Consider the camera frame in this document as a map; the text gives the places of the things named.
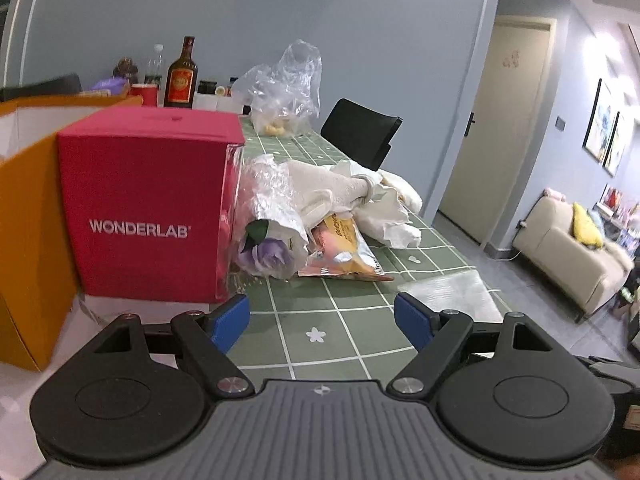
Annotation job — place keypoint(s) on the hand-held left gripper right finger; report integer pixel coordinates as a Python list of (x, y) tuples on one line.
[(415, 320)]

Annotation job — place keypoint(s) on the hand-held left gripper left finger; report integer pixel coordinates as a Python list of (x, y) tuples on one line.
[(230, 322)]

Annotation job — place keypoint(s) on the white paper towel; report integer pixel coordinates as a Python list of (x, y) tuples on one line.
[(390, 222)]

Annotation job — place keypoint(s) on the orange cardboard box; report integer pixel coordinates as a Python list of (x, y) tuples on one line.
[(30, 240)]

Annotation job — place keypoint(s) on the green checkered tablecloth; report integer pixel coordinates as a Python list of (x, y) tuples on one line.
[(320, 310)]

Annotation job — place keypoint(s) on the purple flower bouquet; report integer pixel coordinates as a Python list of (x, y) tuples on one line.
[(270, 240)]

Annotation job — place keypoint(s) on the orange snack packet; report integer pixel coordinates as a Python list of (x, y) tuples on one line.
[(345, 252)]

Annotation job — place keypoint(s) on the beige sofa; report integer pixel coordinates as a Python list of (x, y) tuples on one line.
[(565, 255)]

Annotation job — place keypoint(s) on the white folded cloth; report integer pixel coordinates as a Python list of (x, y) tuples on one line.
[(402, 190)]

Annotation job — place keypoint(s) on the red box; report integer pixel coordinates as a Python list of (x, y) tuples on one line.
[(140, 200)]

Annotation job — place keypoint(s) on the yellow cushion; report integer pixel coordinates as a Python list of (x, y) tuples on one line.
[(587, 225)]

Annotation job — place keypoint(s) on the cream towel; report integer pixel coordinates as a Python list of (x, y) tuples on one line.
[(325, 187)]

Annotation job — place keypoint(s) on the black chair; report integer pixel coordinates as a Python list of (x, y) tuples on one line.
[(40, 89), (360, 130)]

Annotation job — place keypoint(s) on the beige door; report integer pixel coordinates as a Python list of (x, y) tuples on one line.
[(495, 135)]

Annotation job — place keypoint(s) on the white containers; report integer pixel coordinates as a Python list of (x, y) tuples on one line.
[(215, 97)]

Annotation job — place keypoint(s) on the clear plastic bag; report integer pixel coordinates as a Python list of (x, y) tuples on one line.
[(285, 90)]

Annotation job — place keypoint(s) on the red cup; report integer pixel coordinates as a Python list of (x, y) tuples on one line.
[(144, 95)]

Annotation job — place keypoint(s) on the brown liquor bottle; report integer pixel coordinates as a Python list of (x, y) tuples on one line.
[(180, 82)]

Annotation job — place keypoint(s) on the purple packet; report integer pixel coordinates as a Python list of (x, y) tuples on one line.
[(111, 86)]

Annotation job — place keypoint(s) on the clear plastic water bottle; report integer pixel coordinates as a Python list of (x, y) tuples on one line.
[(154, 67)]

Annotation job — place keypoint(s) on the framed wall picture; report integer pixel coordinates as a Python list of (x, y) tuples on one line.
[(597, 120), (619, 142)]

